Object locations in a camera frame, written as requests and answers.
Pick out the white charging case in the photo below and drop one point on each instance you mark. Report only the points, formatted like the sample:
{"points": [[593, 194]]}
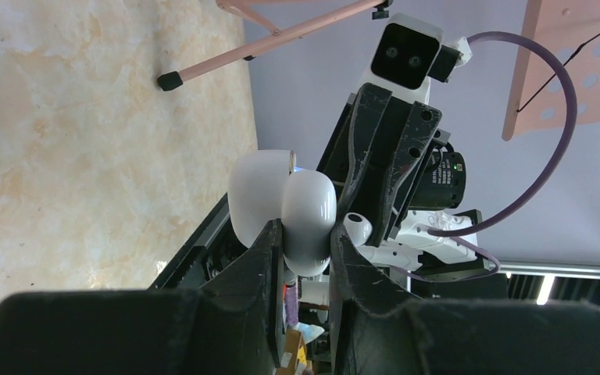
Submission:
{"points": [[264, 185]]}

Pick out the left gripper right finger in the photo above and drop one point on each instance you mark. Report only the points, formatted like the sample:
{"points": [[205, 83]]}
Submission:
{"points": [[377, 327]]}

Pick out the pink perforated music stand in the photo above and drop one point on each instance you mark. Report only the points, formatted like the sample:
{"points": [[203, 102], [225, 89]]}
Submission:
{"points": [[571, 29]]}

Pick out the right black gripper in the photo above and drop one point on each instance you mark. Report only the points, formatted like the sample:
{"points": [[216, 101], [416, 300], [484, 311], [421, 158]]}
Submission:
{"points": [[387, 158]]}

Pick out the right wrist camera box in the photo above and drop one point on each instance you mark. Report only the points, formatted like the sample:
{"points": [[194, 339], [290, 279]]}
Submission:
{"points": [[410, 54]]}

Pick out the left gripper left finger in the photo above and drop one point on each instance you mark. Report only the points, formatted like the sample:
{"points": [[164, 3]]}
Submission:
{"points": [[230, 325]]}

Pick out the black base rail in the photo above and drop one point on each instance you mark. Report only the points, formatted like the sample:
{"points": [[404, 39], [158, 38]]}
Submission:
{"points": [[209, 250]]}

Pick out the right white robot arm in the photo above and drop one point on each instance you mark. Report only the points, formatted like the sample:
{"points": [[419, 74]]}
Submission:
{"points": [[423, 250]]}

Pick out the white earbud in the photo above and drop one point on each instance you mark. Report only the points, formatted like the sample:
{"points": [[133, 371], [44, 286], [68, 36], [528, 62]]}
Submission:
{"points": [[358, 227]]}

